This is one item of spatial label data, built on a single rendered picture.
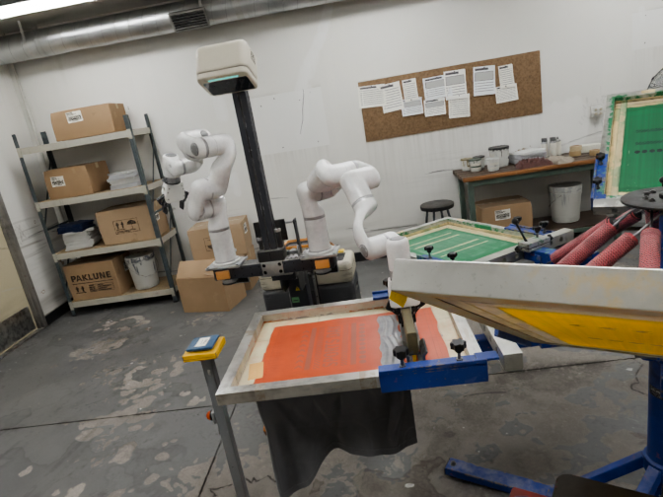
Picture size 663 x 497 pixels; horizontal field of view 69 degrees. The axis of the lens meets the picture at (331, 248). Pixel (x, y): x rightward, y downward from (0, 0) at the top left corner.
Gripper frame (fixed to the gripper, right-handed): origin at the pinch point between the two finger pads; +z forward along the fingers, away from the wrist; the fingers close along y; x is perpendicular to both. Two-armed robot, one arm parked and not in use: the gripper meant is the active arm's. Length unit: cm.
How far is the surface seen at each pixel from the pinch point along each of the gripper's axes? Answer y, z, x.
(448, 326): -13.7, 6.0, -2.7
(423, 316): -6.7, 6.0, -13.6
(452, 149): -86, -9, -380
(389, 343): 7.1, 5.4, 5.3
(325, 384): 26.6, 3.1, 29.1
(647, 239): -69, -22, 14
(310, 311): 36.3, 3.3, -25.5
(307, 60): 51, -122, -380
